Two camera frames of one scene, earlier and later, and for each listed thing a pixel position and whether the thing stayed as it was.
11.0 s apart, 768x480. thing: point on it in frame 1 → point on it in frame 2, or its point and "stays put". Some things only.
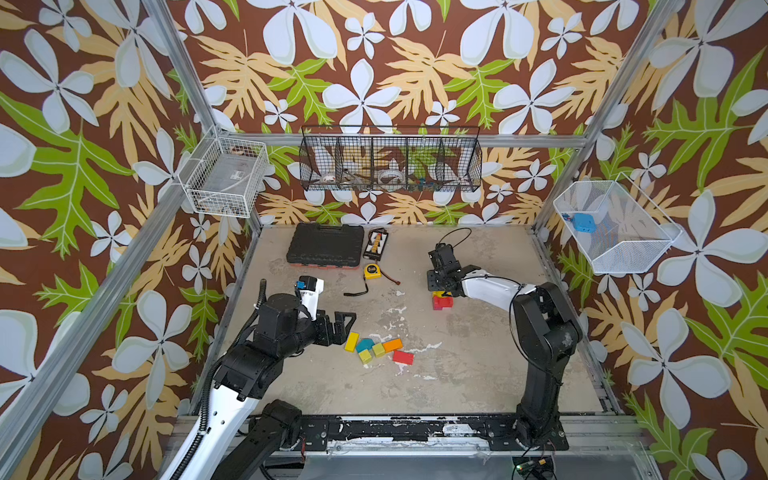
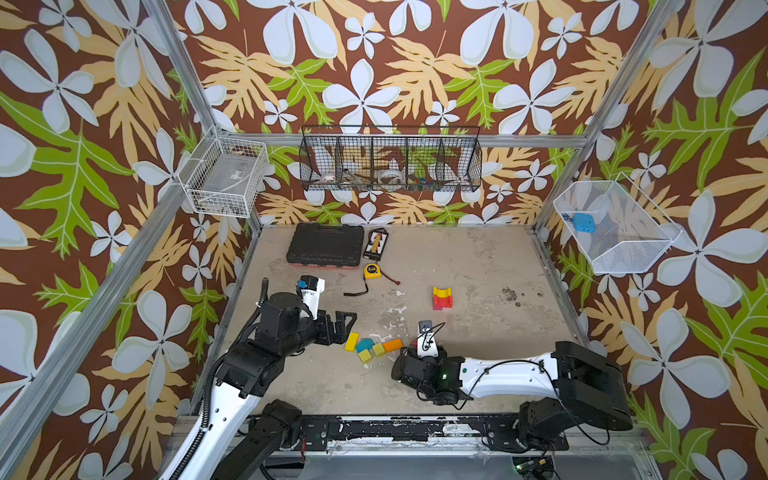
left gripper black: (340, 332) stays put
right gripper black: (441, 281) → (399, 368)
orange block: (393, 345) stays put
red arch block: (443, 302) stays put
